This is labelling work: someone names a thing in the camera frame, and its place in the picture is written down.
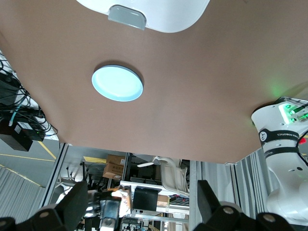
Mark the aluminium frame post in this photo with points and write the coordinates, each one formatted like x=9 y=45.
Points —
x=56 y=168

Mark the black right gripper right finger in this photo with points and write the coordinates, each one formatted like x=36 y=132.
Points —
x=216 y=216

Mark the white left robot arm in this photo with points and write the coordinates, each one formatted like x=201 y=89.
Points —
x=276 y=168

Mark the grey box latch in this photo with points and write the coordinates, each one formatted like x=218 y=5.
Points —
x=127 y=16

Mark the black power supply box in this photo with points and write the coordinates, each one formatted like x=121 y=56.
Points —
x=21 y=134

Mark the white lidded storage box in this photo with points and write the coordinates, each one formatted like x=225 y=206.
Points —
x=168 y=14

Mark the black monitor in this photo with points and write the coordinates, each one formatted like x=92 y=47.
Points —
x=146 y=199

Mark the brown cardboard box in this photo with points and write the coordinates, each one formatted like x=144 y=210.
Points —
x=113 y=172
x=116 y=159

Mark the white chair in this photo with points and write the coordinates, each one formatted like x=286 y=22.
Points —
x=173 y=175

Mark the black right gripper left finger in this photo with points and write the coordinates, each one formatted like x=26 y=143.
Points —
x=48 y=216

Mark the grey pleated curtain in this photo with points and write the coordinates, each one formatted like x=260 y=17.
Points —
x=216 y=173
x=14 y=187

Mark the light blue round plate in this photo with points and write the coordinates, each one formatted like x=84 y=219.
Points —
x=118 y=83

